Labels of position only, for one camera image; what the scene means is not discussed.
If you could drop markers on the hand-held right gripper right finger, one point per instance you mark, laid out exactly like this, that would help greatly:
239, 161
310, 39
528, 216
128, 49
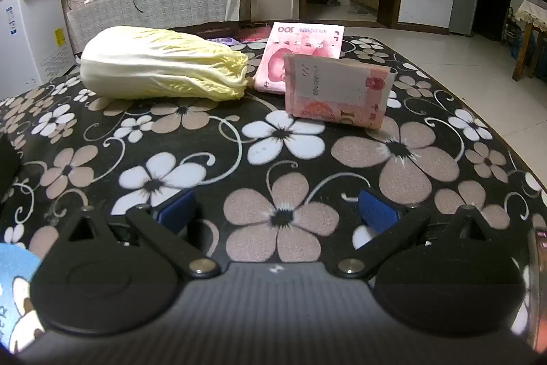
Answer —
376, 211

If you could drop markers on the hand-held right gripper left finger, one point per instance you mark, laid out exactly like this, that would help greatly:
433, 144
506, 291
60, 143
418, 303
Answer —
179, 211

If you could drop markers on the blue cartoon plate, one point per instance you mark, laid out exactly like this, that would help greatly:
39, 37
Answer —
17, 262

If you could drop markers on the black floral tablecloth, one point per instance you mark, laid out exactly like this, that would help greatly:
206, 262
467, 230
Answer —
299, 151

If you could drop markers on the folded pink banknote stack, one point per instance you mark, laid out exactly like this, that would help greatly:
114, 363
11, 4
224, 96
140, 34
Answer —
342, 91

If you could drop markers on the napa cabbage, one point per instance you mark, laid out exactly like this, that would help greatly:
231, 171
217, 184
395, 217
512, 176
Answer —
162, 65

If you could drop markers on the dark wooden low cabinet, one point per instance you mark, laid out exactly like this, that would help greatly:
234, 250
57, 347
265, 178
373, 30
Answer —
192, 30

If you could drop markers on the standing pink banknote stack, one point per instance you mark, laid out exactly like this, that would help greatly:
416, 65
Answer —
299, 44

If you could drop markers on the pink plastic bag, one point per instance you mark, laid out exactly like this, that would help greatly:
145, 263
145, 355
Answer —
256, 33

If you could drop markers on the cabinet with white cloth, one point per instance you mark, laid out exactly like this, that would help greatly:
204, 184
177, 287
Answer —
171, 6

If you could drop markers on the white chest freezer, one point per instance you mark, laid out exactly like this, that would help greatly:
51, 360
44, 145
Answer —
30, 35

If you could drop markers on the side table with lace cloth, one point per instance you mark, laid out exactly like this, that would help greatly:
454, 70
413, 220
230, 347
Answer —
530, 18

